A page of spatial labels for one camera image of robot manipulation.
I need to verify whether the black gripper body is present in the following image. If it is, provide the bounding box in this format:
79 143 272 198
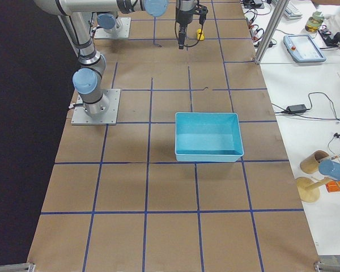
175 0 208 26

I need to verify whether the yellow beetle toy car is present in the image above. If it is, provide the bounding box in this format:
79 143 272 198
197 29 205 41

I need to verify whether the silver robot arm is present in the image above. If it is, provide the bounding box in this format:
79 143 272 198
35 1 168 125
90 12 123 34

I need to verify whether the white keyboard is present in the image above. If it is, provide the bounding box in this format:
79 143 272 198
284 2 303 20

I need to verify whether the light blue plastic bin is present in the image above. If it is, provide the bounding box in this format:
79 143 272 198
175 112 244 163

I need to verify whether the blue teach pendant tablet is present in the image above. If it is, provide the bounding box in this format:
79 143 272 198
283 34 326 63

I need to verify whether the amber glass jar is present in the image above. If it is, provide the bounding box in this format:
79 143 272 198
304 11 324 33

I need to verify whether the black power adapter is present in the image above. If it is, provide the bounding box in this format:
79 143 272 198
286 104 308 114

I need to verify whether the wooden cylinder cup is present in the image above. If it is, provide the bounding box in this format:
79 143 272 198
300 150 329 174

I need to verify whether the wooden stand with disc base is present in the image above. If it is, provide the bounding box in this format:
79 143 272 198
296 177 331 203

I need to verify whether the orange plastic piece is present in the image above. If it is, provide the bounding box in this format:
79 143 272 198
325 181 340 193

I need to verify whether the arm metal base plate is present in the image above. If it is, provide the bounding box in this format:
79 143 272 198
92 14 131 40
71 89 121 125

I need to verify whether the aluminium frame post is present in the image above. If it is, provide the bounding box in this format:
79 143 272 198
254 0 288 64

